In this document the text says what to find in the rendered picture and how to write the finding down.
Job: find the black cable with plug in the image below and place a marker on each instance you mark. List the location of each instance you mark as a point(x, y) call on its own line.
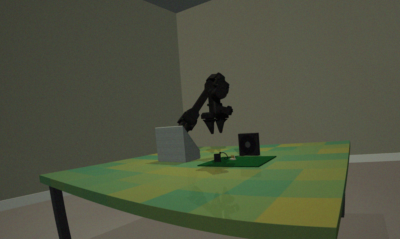
point(217, 157)

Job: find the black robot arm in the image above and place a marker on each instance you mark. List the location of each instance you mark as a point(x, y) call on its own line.
point(216, 88)

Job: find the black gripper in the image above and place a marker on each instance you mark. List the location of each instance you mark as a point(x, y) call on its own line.
point(209, 117)

